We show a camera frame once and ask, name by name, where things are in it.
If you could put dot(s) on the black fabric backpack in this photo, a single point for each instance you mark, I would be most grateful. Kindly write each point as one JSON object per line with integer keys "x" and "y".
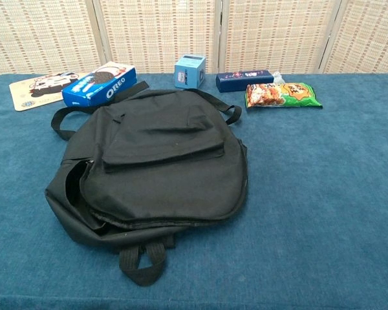
{"x": 161, "y": 174}

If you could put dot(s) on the small light blue box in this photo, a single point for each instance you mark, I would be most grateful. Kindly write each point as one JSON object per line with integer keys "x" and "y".
{"x": 187, "y": 74}

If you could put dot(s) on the long dark blue box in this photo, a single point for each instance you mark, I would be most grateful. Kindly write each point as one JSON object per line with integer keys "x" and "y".
{"x": 242, "y": 80}

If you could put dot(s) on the green orange snack bag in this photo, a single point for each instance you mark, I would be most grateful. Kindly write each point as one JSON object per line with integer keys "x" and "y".
{"x": 284, "y": 95}

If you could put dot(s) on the crumpled grey plastic wrapper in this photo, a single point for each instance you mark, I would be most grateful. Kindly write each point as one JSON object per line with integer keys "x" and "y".
{"x": 278, "y": 77}

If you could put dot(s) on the blue Oreo cookie box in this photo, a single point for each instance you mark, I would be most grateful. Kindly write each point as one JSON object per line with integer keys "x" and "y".
{"x": 97, "y": 90}

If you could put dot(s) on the woven folding screen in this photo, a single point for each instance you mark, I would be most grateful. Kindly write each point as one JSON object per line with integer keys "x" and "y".
{"x": 161, "y": 32}

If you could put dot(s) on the blue tablecloth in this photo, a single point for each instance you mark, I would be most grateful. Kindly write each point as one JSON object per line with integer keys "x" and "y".
{"x": 310, "y": 210}

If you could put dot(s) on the cartoon print mouse pad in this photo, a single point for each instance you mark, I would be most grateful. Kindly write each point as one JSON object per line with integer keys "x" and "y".
{"x": 29, "y": 93}

